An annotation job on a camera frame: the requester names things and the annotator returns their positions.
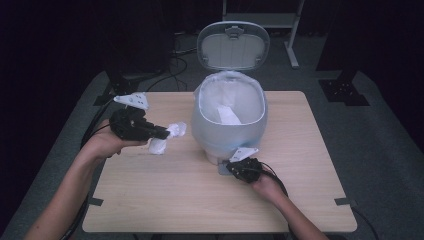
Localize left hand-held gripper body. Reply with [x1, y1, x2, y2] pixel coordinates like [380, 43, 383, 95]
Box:
[108, 92, 158, 142]

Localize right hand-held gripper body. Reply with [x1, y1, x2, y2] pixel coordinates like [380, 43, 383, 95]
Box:
[228, 146, 265, 184]

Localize white paper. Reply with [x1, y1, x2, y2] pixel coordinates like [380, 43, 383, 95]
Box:
[147, 121, 188, 156]

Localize white and grey pedal trash can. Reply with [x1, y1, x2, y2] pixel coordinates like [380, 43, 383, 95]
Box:
[190, 20, 271, 176]

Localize person's right hand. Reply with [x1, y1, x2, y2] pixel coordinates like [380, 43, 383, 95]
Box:
[251, 165, 288, 203]

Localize person's left hand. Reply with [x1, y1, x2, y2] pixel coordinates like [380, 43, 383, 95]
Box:
[84, 118, 148, 161]

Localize black stand base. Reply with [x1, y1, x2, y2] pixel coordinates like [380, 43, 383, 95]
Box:
[93, 69, 168, 107]
[318, 69, 370, 107]

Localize white metal stand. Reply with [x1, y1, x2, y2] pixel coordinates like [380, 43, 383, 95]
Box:
[221, 0, 306, 70]

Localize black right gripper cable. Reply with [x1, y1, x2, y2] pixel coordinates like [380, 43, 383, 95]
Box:
[259, 161, 381, 240]

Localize cables on floor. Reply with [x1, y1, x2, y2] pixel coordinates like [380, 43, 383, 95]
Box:
[145, 30, 201, 93]

